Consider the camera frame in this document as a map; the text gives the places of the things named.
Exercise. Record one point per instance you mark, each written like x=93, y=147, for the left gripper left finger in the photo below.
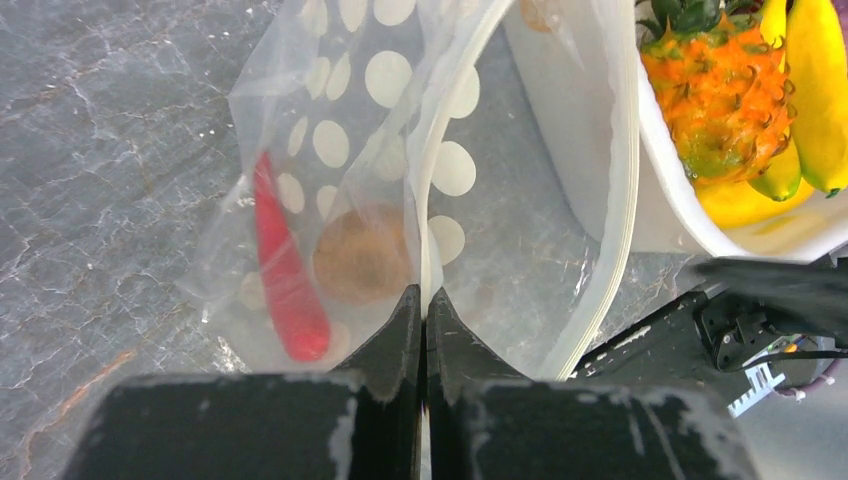
x=360, y=420

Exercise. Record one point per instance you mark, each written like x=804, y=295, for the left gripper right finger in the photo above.
x=488, y=421

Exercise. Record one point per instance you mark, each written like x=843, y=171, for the red chili pepper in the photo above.
x=294, y=307

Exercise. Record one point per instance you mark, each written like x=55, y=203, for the brown kiwi fruit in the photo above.
x=361, y=256

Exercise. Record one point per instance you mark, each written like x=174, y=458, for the clear polka dot zip bag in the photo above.
x=417, y=105

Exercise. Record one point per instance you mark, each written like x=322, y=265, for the yellow banana bunch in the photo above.
x=815, y=59

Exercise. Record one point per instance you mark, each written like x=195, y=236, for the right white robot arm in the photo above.
x=743, y=349

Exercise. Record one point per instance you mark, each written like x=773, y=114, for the yellow mango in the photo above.
x=738, y=204

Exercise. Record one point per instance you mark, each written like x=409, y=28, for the white plastic basket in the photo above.
x=602, y=127

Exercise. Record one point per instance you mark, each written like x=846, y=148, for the toy pineapple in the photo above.
x=721, y=87

